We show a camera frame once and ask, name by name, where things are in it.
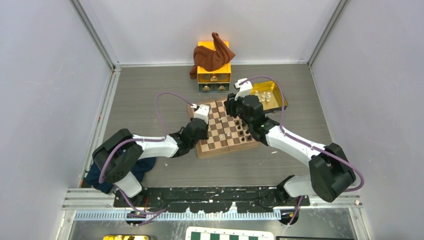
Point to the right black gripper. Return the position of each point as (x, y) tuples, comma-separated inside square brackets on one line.
[(230, 103)]

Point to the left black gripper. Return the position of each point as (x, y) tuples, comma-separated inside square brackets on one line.
[(205, 136)]

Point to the yellow metal tray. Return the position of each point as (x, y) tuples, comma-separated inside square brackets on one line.
[(269, 95)]

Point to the wooden chess board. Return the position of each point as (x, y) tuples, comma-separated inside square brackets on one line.
[(225, 133)]

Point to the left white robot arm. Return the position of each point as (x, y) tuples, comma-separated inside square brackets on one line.
[(119, 154)]

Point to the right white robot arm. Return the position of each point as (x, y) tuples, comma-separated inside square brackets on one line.
[(330, 174)]

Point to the green white chess mat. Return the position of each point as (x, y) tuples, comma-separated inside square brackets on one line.
[(208, 233)]

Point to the yellow drawer box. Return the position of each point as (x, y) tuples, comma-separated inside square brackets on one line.
[(214, 81)]

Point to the brown cloth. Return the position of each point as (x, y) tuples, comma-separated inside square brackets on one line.
[(211, 60)]

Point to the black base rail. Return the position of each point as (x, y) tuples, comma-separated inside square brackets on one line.
[(246, 199)]

